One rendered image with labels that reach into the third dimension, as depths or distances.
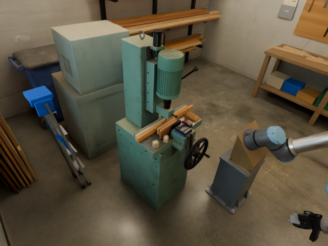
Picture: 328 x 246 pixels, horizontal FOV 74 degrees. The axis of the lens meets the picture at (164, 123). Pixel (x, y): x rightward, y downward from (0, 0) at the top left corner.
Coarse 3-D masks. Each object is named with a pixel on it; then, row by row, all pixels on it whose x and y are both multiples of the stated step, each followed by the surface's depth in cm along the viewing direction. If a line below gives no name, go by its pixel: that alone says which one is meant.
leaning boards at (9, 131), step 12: (0, 120) 205; (0, 132) 188; (12, 132) 234; (0, 144) 202; (12, 144) 250; (0, 156) 207; (12, 156) 207; (24, 156) 212; (0, 168) 198; (12, 168) 210; (24, 168) 221; (12, 180) 227; (24, 180) 221; (36, 180) 236
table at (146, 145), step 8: (200, 120) 190; (192, 128) 185; (152, 136) 170; (136, 144) 168; (144, 144) 162; (160, 144) 163; (168, 144) 167; (176, 144) 169; (144, 152) 164; (152, 152) 156; (160, 152) 163
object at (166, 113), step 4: (160, 104) 175; (156, 108) 176; (160, 108) 172; (164, 108) 171; (172, 108) 171; (160, 112) 174; (164, 112) 170; (168, 112) 167; (172, 112) 171; (164, 116) 173; (168, 116) 170; (172, 116) 174
